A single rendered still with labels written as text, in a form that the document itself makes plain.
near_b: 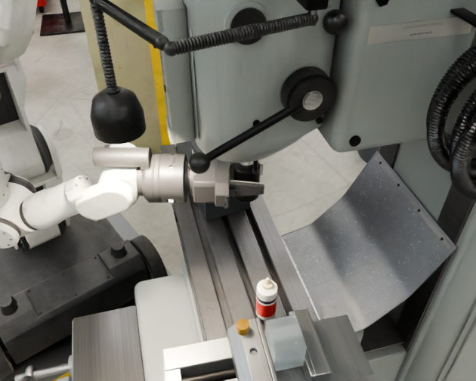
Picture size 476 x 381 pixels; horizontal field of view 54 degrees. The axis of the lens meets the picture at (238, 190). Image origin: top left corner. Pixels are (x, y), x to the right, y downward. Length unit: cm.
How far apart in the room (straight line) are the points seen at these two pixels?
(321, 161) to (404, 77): 228
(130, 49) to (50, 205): 172
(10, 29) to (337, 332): 74
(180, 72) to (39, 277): 111
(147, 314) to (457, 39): 84
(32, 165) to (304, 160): 194
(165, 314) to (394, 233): 55
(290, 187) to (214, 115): 210
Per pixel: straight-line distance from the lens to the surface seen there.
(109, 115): 64
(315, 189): 274
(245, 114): 65
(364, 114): 70
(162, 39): 47
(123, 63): 259
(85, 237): 173
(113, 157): 82
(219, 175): 81
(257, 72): 63
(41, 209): 95
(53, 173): 143
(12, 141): 130
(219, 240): 112
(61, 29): 494
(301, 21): 52
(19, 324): 154
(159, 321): 113
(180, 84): 70
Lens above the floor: 177
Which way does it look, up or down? 41 degrees down
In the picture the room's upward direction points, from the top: straight up
